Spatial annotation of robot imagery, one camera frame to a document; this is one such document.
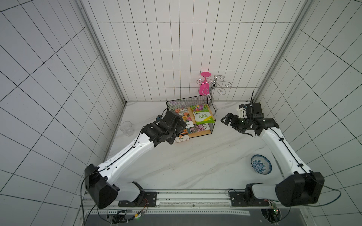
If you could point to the mixed flower seed bag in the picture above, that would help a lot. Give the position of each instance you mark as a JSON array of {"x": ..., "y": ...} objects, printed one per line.
[{"x": 184, "y": 113}]

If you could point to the blue patterned bowl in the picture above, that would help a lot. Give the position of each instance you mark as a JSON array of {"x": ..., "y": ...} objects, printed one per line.
[{"x": 261, "y": 164}]

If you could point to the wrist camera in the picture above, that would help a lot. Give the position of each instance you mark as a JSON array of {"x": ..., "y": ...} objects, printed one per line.
[
  {"x": 251, "y": 111},
  {"x": 159, "y": 118}
]

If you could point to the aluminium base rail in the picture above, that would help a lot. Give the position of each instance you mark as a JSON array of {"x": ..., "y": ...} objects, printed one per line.
[{"x": 226, "y": 202}]

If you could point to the orange flower seed bag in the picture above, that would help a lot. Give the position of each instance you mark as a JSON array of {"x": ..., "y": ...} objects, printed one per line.
[{"x": 183, "y": 136}]

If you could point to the clear plastic cup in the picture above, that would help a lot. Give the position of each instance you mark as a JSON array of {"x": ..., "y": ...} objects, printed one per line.
[{"x": 127, "y": 128}]

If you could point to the chrome glass holder stand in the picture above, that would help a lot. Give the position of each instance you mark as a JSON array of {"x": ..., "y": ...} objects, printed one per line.
[{"x": 218, "y": 83}]

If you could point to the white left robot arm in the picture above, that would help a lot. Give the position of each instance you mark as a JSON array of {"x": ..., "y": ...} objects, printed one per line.
[{"x": 103, "y": 182}]

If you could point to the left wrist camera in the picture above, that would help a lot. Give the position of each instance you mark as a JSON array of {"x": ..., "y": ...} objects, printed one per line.
[{"x": 159, "y": 118}]

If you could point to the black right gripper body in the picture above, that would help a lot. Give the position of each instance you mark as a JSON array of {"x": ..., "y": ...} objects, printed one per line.
[{"x": 236, "y": 122}]

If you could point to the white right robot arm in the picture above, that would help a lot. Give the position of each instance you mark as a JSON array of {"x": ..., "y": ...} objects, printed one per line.
[{"x": 301, "y": 185}]

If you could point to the black wire wooden shelf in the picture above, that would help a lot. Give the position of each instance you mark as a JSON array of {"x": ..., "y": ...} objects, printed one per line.
[{"x": 188, "y": 102}]

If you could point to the green zinnia seed bag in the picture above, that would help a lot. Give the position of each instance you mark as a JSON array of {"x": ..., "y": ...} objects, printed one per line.
[{"x": 202, "y": 114}]

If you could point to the purple flower seed bag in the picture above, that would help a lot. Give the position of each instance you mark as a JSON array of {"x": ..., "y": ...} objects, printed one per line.
[{"x": 198, "y": 128}]

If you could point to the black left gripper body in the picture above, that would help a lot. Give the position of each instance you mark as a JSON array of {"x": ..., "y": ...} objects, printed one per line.
[{"x": 174, "y": 132}]

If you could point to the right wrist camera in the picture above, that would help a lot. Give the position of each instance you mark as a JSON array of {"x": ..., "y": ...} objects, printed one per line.
[{"x": 251, "y": 111}]

